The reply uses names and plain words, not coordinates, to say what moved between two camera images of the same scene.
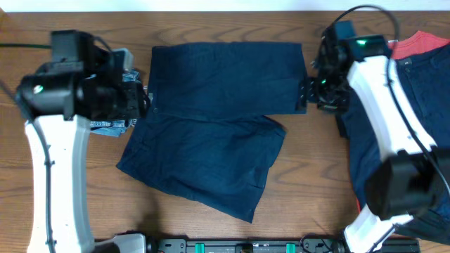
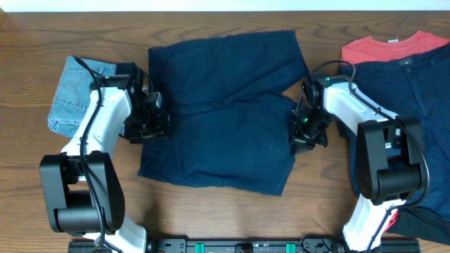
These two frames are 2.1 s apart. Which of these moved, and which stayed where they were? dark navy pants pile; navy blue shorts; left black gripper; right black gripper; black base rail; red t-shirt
Moved: right black gripper; left black gripper; navy blue shorts
Stayed: red t-shirt; dark navy pants pile; black base rail
